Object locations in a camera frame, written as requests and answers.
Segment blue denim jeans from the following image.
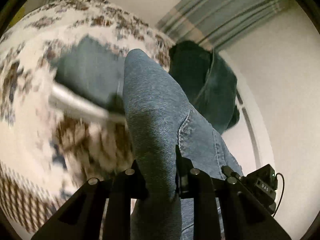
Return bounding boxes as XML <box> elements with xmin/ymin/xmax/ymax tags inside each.
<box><xmin>123</xmin><ymin>49</ymin><xmax>242</xmax><ymax>239</ymax></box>

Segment floral bed blanket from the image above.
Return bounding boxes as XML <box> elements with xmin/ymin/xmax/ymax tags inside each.
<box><xmin>1</xmin><ymin>0</ymin><xmax>174</xmax><ymax>239</ymax></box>

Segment dark green plush blanket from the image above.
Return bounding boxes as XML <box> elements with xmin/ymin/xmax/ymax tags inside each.
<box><xmin>169</xmin><ymin>41</ymin><xmax>240</xmax><ymax>134</ymax></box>

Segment white board under jeans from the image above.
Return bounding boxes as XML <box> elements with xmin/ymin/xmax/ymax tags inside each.
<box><xmin>48</xmin><ymin>82</ymin><xmax>126</xmax><ymax>124</ymax></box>

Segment folded blue jeans stack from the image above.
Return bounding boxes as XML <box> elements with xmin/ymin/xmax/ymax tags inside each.
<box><xmin>50</xmin><ymin>35</ymin><xmax>125</xmax><ymax>115</ymax></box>

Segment grey-blue right curtain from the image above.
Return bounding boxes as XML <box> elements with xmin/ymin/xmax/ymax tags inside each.
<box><xmin>156</xmin><ymin>0</ymin><xmax>292</xmax><ymax>50</ymax></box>

